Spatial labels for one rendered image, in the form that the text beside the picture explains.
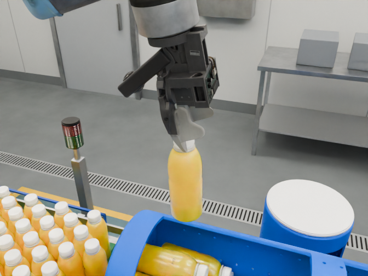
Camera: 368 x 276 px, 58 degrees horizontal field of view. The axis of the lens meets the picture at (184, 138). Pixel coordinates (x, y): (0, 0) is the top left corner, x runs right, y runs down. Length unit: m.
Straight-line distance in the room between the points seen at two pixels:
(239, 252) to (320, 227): 0.31
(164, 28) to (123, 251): 0.48
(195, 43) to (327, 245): 0.83
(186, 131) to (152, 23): 0.19
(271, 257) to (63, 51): 4.36
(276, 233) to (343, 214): 0.22
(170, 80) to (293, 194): 0.82
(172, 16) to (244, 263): 0.69
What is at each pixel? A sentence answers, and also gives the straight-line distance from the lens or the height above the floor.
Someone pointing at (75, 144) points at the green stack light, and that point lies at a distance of 1.24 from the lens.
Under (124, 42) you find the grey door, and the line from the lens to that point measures 4.37.
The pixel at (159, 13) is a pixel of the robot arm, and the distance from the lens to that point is 0.46.
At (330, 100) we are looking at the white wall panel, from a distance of 4.01.
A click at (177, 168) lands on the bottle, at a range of 0.61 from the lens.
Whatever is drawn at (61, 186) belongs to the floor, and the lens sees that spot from 3.08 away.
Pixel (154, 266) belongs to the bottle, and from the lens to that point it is 0.82.
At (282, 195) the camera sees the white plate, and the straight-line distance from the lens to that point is 1.22.
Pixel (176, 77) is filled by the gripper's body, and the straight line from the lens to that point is 0.51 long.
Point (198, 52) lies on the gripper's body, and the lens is 0.49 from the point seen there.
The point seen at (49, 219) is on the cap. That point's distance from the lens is 1.10.
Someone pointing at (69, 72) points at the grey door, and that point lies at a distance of 4.99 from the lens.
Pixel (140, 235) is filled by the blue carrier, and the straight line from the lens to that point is 0.77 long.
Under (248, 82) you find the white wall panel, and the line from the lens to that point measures 4.00.
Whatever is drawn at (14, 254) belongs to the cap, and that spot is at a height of 1.08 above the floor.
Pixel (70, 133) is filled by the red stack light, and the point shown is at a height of 1.22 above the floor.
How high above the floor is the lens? 1.79
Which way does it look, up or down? 30 degrees down
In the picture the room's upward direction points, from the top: straight up
